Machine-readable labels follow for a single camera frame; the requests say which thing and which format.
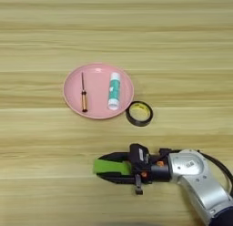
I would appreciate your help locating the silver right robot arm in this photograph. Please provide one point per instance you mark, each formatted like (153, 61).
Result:
(197, 181)

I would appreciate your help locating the white green glue stick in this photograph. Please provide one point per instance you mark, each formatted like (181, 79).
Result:
(114, 93)

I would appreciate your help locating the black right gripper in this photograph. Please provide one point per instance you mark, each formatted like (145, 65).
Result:
(159, 173)

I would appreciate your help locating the pink round plate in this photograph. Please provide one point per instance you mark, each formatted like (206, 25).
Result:
(97, 90)

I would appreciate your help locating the black tape roll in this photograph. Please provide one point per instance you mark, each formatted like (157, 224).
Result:
(139, 124)

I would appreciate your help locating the black box white label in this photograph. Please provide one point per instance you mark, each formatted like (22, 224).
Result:
(138, 155)

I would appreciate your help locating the green rectangular block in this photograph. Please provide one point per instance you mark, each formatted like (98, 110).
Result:
(110, 167)

